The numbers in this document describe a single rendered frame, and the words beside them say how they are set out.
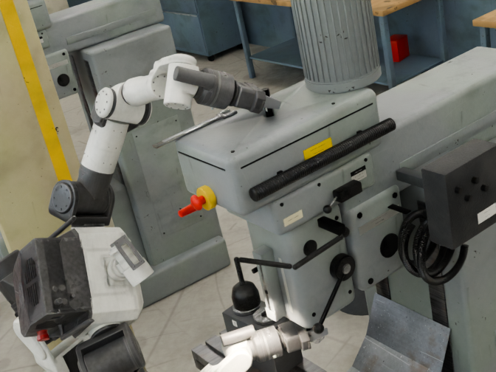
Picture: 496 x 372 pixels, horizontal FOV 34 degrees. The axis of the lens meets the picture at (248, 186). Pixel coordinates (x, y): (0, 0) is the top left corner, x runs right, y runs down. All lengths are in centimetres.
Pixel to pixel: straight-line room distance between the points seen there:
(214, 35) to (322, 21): 746
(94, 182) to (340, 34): 74
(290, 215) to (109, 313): 53
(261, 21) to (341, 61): 754
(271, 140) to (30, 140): 189
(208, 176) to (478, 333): 99
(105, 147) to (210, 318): 272
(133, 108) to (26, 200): 163
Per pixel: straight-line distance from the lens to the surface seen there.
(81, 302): 211
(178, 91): 192
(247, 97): 198
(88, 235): 218
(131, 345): 211
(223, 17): 955
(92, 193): 221
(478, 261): 241
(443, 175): 198
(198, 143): 198
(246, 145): 190
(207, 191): 197
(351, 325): 447
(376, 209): 221
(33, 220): 374
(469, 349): 254
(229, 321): 274
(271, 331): 231
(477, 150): 208
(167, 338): 472
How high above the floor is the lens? 260
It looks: 25 degrees down
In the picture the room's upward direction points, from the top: 13 degrees counter-clockwise
